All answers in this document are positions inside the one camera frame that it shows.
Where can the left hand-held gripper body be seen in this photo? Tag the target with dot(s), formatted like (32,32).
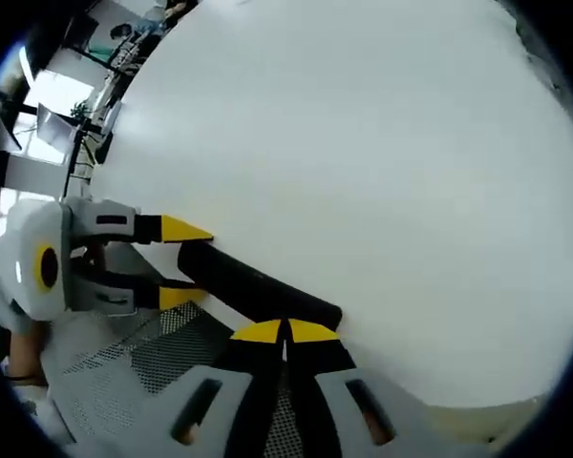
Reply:
(26,229)

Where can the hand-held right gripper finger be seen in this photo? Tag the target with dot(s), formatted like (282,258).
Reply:
(119,298)
(119,224)

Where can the black remote control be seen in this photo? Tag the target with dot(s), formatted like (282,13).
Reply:
(258,286)

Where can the black wristband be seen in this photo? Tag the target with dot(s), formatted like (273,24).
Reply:
(23,378)

